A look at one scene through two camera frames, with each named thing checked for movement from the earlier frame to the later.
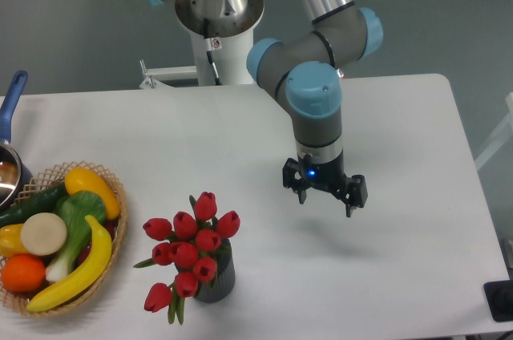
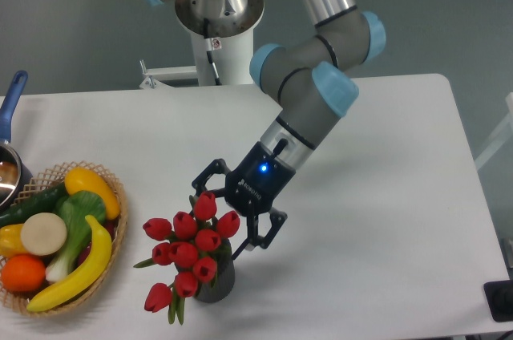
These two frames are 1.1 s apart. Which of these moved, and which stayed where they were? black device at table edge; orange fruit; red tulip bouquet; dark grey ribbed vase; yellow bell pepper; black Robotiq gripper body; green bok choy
Moved: black Robotiq gripper body
Stayed: red tulip bouquet; green bok choy; orange fruit; yellow bell pepper; dark grey ribbed vase; black device at table edge
